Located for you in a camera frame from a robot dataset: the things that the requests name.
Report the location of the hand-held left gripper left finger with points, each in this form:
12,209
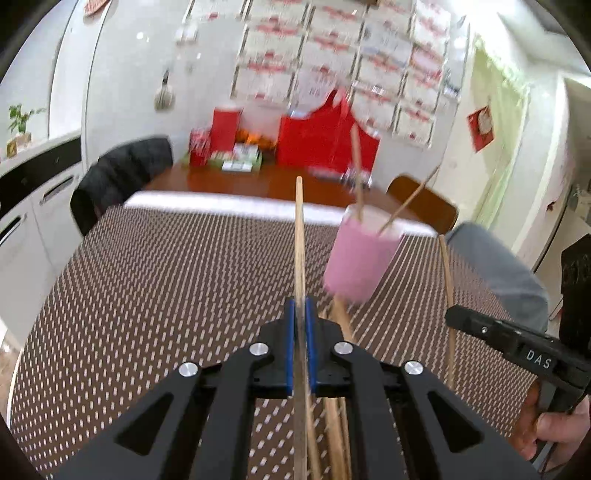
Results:
289,350

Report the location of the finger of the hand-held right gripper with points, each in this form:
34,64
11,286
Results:
480,325

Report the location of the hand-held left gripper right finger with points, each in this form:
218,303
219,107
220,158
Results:
311,350

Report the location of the wooden chopstick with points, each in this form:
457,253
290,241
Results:
357,175
408,201
341,321
299,240
333,438
447,277

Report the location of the pink cup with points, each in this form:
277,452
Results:
360,263

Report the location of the person's right forearm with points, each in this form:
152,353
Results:
498,267

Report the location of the person's right hand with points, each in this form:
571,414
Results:
554,434

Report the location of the black speaker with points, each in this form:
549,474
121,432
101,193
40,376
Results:
576,286

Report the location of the wooden chair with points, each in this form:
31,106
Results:
425,203

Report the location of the white marbled table mat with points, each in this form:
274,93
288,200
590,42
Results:
207,202

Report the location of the clear plastic container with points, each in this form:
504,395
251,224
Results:
358,177

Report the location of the green boxes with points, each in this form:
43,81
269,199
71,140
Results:
235,159

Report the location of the red gift bag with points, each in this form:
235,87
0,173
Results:
318,138

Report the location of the orange snack bag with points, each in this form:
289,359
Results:
256,138

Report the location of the red can pack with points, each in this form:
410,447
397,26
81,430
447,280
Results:
199,147

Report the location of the red box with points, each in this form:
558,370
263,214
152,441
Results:
226,129

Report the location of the black jacket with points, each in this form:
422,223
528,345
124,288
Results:
120,175

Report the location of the white black cabinet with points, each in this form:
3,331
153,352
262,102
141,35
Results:
27,198

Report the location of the small potted plant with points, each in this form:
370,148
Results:
21,122

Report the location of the red wall poster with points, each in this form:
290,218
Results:
481,127

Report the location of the hanging wall ornament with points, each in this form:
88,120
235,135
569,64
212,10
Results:
164,94

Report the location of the wall of framed certificates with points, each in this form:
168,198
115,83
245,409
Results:
272,60

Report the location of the white wall switch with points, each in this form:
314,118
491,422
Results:
185,34

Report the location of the red round wall decoration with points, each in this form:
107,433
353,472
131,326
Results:
94,7

